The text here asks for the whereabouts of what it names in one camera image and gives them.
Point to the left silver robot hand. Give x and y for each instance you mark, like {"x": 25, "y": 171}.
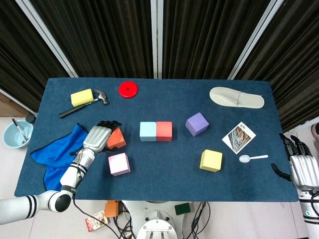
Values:
{"x": 96, "y": 138}

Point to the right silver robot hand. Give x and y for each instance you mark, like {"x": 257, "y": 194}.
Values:
{"x": 302, "y": 171}

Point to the orange foam cube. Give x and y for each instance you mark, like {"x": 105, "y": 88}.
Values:
{"x": 118, "y": 139}

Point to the pink foam cube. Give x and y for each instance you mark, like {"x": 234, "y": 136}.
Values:
{"x": 119, "y": 164}

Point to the yellow foam cube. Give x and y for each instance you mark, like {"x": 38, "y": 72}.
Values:
{"x": 211, "y": 160}

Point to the purple foam cube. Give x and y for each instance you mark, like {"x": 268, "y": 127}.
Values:
{"x": 197, "y": 124}

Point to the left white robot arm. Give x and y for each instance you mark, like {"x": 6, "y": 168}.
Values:
{"x": 71, "y": 174}

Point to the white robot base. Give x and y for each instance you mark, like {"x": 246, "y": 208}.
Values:
{"x": 155, "y": 224}

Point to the blue and grey cloth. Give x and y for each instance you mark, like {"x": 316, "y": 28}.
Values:
{"x": 57, "y": 154}

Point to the yellow sponge block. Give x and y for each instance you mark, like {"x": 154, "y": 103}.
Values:
{"x": 81, "y": 97}

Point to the light blue foam cube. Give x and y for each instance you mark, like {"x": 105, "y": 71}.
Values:
{"x": 147, "y": 132}

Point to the red round disc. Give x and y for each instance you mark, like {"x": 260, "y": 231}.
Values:
{"x": 128, "y": 89}

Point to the white plastic spoon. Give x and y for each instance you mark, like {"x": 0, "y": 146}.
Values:
{"x": 244, "y": 158}

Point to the small black round object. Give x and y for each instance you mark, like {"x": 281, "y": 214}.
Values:
{"x": 30, "y": 119}

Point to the red foam cube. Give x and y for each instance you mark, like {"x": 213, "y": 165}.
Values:
{"x": 164, "y": 132}

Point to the metal spoon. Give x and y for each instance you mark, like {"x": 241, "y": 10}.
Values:
{"x": 24, "y": 140}

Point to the printed picture card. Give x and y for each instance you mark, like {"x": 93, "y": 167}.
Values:
{"x": 238, "y": 138}

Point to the orange box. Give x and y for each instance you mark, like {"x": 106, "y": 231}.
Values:
{"x": 111, "y": 209}

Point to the dark blue table mat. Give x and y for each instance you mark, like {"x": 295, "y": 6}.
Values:
{"x": 162, "y": 179}

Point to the red and white packet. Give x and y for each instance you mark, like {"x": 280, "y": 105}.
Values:
{"x": 96, "y": 221}

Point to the light blue bowl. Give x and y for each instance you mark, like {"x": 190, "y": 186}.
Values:
{"x": 10, "y": 139}

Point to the dark green box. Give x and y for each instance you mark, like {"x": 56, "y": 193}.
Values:
{"x": 182, "y": 209}

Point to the white metal frame post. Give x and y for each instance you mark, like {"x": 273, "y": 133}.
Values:
{"x": 256, "y": 39}
{"x": 47, "y": 39}
{"x": 157, "y": 37}

